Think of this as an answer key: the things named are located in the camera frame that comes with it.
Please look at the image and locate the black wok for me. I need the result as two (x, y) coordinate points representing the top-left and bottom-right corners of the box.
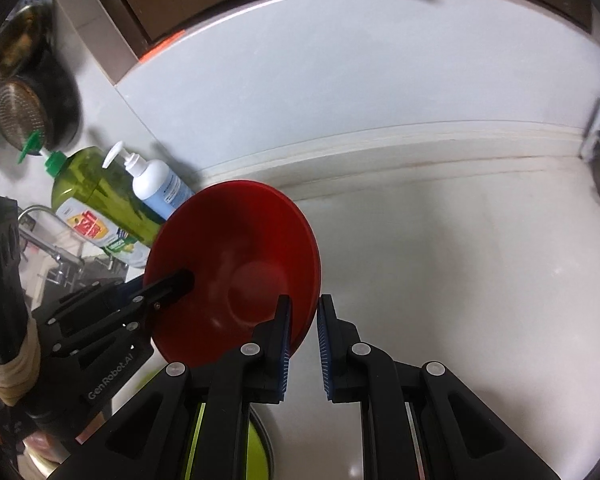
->
(0, 2), (83, 146)

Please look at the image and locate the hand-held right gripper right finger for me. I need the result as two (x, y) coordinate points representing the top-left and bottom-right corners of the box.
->
(316, 294), (561, 480)

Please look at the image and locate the green plate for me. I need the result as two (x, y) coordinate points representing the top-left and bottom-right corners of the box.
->
(180, 400), (271, 480)

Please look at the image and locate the metal mesh strainer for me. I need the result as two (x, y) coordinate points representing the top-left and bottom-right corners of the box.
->
(0, 80), (48, 146)

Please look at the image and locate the red bowl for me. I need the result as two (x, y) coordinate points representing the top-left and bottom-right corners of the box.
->
(144, 180), (323, 367)

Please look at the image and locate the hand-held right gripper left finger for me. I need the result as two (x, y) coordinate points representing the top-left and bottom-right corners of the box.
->
(50, 294), (293, 480)

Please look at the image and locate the steel faucet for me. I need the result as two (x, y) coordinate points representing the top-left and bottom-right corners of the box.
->
(17, 205), (86, 286)

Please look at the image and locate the black handle with beige wrap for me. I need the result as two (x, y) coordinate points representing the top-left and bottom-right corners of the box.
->
(0, 175), (43, 411)

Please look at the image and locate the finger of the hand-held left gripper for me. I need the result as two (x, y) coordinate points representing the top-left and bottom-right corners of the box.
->
(32, 269), (196, 338)
(50, 312), (156, 358)

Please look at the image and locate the white blue pump bottle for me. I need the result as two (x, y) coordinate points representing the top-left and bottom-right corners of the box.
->
(102, 141), (196, 221)

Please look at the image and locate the green dish soap bottle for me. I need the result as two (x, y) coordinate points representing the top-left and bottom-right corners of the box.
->
(19, 130), (166, 268)

